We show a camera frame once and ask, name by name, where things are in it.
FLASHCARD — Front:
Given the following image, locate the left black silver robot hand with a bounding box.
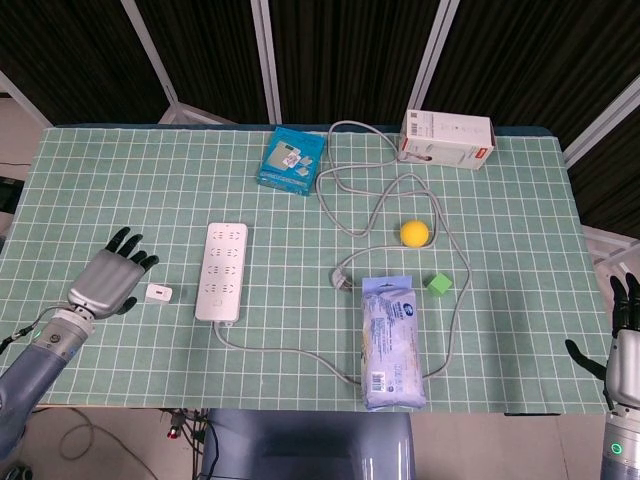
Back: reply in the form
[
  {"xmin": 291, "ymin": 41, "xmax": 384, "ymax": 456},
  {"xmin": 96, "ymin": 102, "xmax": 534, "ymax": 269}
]
[{"xmin": 66, "ymin": 227, "xmax": 160, "ymax": 320}]

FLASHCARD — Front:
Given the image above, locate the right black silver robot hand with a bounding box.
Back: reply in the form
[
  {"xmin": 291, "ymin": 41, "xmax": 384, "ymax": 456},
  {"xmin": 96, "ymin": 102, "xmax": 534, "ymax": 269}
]
[{"xmin": 564, "ymin": 272, "xmax": 640, "ymax": 409}]

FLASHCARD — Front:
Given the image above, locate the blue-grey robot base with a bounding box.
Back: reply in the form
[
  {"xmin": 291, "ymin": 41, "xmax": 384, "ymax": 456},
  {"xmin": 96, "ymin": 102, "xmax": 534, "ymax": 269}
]
[{"xmin": 199, "ymin": 408, "xmax": 416, "ymax": 480}]

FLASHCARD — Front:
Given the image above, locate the white power strip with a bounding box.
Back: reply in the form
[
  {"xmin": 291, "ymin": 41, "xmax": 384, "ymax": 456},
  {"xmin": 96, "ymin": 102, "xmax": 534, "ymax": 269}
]
[{"xmin": 194, "ymin": 222, "xmax": 249, "ymax": 327}]

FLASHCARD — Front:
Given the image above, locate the green grid table mat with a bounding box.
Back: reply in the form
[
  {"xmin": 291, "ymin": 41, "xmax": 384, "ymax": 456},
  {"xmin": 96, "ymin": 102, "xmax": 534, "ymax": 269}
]
[{"xmin": 0, "ymin": 124, "xmax": 619, "ymax": 415}]

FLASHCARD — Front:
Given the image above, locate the black box device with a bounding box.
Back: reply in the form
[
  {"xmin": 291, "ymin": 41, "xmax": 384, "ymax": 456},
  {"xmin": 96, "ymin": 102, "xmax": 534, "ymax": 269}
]
[{"xmin": 0, "ymin": 175, "xmax": 24, "ymax": 214}]

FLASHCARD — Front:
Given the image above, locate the green cube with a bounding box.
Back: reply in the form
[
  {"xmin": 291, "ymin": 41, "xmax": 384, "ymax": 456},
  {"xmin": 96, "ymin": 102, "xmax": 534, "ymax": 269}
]
[{"xmin": 425, "ymin": 272, "xmax": 454, "ymax": 299}]

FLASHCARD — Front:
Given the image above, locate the blue cardboard box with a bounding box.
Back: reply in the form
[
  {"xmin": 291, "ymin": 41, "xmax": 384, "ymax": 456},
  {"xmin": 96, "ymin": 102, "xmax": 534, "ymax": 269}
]
[{"xmin": 256, "ymin": 126, "xmax": 327, "ymax": 198}]

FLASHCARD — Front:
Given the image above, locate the blue tissue pack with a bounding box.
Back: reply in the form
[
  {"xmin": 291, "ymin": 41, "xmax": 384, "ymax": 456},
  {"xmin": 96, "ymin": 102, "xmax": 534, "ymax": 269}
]
[{"xmin": 360, "ymin": 275, "xmax": 429, "ymax": 412}]

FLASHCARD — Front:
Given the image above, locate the yellow foam ball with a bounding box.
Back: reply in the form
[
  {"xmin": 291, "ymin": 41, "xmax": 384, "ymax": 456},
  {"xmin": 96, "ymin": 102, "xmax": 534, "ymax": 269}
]
[{"xmin": 399, "ymin": 219, "xmax": 431, "ymax": 250}]

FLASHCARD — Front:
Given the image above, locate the white desk lamp box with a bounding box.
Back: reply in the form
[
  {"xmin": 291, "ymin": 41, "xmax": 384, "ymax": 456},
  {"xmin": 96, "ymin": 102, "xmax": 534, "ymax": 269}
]
[{"xmin": 398, "ymin": 109, "xmax": 497, "ymax": 172}]

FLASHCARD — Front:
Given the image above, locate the thin grey floor cable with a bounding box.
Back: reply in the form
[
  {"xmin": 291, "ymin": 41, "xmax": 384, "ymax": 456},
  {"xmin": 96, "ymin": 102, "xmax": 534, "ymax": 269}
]
[{"xmin": 59, "ymin": 408, "xmax": 151, "ymax": 480}]

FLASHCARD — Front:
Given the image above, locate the dark partition panel white frame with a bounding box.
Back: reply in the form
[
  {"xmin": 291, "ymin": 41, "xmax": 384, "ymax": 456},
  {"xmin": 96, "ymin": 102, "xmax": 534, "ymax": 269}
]
[
  {"xmin": 414, "ymin": 0, "xmax": 640, "ymax": 166},
  {"xmin": 269, "ymin": 0, "xmax": 459, "ymax": 126},
  {"xmin": 562, "ymin": 74, "xmax": 640, "ymax": 274},
  {"xmin": 0, "ymin": 0, "xmax": 179, "ymax": 127},
  {"xmin": 137, "ymin": 0, "xmax": 281, "ymax": 126}
]

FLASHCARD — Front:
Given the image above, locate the black cable bundle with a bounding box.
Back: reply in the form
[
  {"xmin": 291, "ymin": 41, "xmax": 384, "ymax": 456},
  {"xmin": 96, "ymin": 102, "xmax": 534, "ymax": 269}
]
[{"xmin": 182, "ymin": 408, "xmax": 222, "ymax": 480}]

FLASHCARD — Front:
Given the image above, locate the grey power cable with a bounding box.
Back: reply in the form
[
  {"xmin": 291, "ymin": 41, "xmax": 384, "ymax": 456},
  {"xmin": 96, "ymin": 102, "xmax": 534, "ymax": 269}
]
[{"xmin": 214, "ymin": 119, "xmax": 474, "ymax": 386}]

